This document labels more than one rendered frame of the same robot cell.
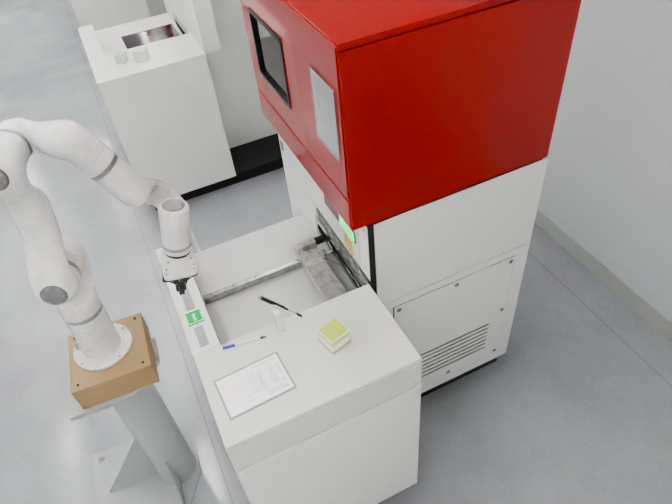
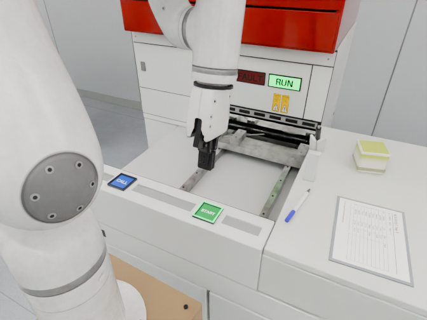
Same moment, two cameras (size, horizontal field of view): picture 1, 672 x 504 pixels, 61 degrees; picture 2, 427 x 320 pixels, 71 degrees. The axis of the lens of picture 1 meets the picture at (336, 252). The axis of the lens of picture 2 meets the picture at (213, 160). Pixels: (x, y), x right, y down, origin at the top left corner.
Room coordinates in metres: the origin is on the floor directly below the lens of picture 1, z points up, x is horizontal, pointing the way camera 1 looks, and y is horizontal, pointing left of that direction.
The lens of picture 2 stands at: (0.85, 0.83, 1.46)
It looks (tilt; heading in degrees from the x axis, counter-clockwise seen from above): 34 degrees down; 317
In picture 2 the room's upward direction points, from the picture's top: straight up
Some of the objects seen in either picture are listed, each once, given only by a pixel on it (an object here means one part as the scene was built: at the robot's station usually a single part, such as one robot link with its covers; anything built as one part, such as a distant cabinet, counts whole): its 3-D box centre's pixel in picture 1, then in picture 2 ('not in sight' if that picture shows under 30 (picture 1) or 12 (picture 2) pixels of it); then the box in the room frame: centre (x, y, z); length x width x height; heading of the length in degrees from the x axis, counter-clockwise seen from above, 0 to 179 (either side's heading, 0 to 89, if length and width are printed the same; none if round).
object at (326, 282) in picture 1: (322, 276); (257, 148); (1.44, 0.06, 0.87); 0.36 x 0.08 x 0.03; 21
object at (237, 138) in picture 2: (313, 258); (238, 137); (1.52, 0.09, 0.89); 0.08 x 0.03 x 0.03; 111
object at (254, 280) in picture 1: (266, 275); (203, 169); (1.51, 0.27, 0.84); 0.50 x 0.02 x 0.03; 111
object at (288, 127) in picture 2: (340, 256); (257, 129); (1.51, -0.02, 0.89); 0.44 x 0.02 x 0.10; 21
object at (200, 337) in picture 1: (190, 305); (166, 217); (1.35, 0.54, 0.89); 0.55 x 0.09 x 0.14; 21
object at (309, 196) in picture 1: (321, 203); (220, 91); (1.68, 0.03, 1.02); 0.82 x 0.03 x 0.40; 21
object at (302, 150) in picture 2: not in sight; (302, 152); (1.29, 0.00, 0.89); 0.08 x 0.03 x 0.03; 111
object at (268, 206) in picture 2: not in sight; (276, 191); (1.26, 0.18, 0.84); 0.50 x 0.02 x 0.03; 111
